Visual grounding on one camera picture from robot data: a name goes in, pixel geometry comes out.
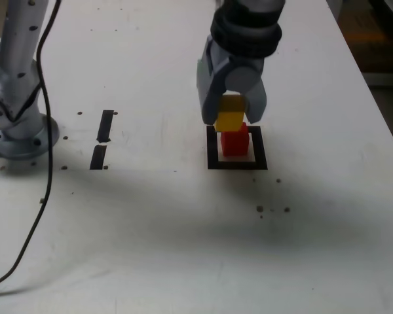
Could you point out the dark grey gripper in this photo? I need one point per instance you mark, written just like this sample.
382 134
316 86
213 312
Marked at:
219 60

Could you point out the yellow cube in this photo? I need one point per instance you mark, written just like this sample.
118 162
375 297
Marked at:
229 121

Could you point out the red cube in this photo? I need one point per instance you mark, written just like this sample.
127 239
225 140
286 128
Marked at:
235 144

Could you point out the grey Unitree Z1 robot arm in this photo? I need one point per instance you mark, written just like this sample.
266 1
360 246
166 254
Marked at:
16 65

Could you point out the black tape square outline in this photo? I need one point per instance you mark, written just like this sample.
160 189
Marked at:
235 165

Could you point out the black tape strip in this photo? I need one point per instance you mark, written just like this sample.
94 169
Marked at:
105 127

